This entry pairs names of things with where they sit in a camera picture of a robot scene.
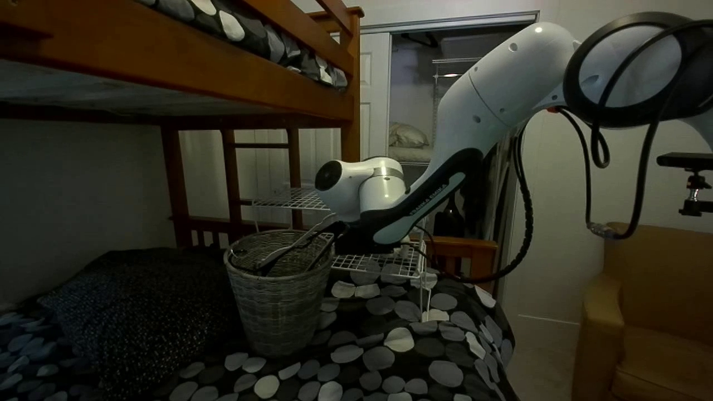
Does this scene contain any black hanging brush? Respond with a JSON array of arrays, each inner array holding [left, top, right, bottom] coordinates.
[[434, 198, 465, 235]]

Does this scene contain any white folded bedding in closet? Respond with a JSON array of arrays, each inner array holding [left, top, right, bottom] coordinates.
[[387, 122, 432, 162]]

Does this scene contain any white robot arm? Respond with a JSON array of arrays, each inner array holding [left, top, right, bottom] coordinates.
[[314, 12, 713, 253]]

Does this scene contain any white wire rack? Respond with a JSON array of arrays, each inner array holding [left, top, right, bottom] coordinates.
[[254, 186, 437, 310]]

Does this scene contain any pebble pattern bedspread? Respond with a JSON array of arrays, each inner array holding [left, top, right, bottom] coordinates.
[[0, 281, 518, 401]]

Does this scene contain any wooden bunk bed frame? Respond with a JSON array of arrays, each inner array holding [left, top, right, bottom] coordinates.
[[0, 0, 500, 296]]

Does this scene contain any upper bunk pebble mattress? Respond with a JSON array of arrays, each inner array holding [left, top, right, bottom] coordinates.
[[139, 0, 348, 88]]

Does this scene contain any black camera on stand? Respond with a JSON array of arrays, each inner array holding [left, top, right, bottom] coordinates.
[[656, 151, 713, 215]]

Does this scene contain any dark speckled pillow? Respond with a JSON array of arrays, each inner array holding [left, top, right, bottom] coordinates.
[[39, 247, 239, 399]]

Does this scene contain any grey woven basket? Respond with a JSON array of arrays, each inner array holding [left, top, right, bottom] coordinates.
[[224, 252, 331, 357]]

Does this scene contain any tan armchair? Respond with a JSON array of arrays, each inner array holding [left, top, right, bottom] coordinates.
[[570, 225, 713, 401]]

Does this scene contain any dark cloth in basket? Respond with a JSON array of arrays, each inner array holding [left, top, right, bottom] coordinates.
[[223, 218, 346, 277]]

